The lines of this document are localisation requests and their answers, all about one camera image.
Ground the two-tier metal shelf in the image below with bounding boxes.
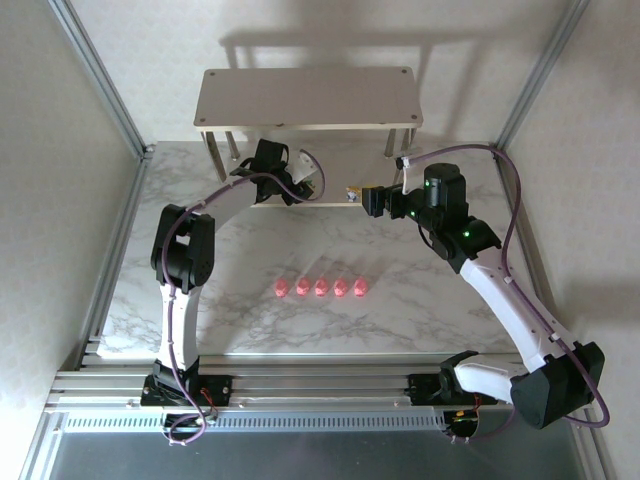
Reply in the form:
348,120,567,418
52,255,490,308
193,66,422,209

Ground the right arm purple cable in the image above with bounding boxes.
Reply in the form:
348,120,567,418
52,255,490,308
407,143,612,446

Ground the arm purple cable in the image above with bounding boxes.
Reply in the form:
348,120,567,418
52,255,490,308
407,143,612,446
158,147,329,448

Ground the aluminium side rail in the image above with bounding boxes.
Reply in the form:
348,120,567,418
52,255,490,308
494,147,571,364
79,149,154,351

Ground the aluminium corner post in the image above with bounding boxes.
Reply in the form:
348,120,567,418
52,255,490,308
47,0,154,159
492,0,596,157

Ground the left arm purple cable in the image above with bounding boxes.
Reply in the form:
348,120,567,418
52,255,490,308
158,147,329,448

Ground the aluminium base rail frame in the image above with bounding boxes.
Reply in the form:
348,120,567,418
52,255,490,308
47,339,596,417

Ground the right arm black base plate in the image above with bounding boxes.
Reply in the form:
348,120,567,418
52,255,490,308
408,370,500,407

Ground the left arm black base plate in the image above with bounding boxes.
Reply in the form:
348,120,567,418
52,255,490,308
141,372,235,407

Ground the grey slotted cable duct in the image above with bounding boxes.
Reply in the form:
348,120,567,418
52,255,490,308
62,410,449,435

